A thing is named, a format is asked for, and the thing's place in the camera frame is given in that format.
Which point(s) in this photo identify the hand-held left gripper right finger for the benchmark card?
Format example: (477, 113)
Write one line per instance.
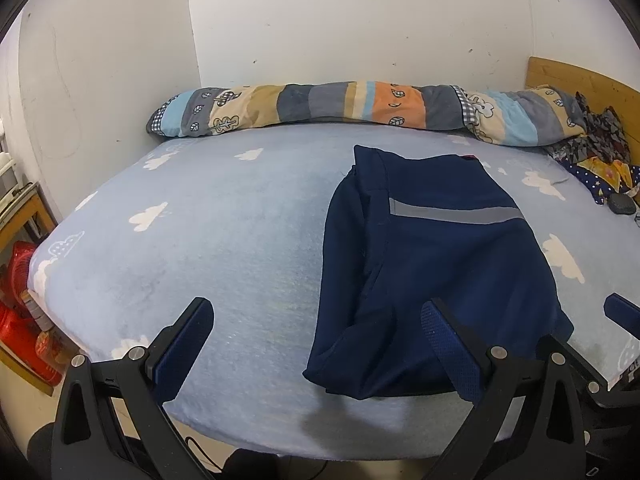
(445, 347)

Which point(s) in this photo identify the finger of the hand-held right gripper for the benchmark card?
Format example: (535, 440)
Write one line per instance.
(625, 312)
(580, 360)

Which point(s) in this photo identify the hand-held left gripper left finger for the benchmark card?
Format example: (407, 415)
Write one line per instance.
(182, 345)

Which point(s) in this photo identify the navy jacket with red collar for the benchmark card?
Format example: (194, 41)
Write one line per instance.
(440, 270)

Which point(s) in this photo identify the small dark grey pouch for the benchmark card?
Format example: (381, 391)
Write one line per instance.
(621, 204)

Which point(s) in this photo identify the light blue cloud bed sheet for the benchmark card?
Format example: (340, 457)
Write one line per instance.
(210, 220)

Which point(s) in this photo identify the plastic bottle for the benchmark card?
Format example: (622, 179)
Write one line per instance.
(50, 357)

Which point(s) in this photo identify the yellow and navy dotted cloth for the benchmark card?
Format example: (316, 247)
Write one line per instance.
(595, 175)

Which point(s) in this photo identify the red plastic bag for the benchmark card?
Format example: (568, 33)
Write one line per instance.
(17, 300)

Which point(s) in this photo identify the dark floral cloth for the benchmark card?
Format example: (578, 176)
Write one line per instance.
(600, 132)

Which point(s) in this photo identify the wooden stool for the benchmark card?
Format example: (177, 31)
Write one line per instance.
(25, 210)

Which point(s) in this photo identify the wooden headboard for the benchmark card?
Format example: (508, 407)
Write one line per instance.
(555, 75)

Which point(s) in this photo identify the rolled patchwork quilt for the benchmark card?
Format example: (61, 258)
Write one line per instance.
(325, 102)

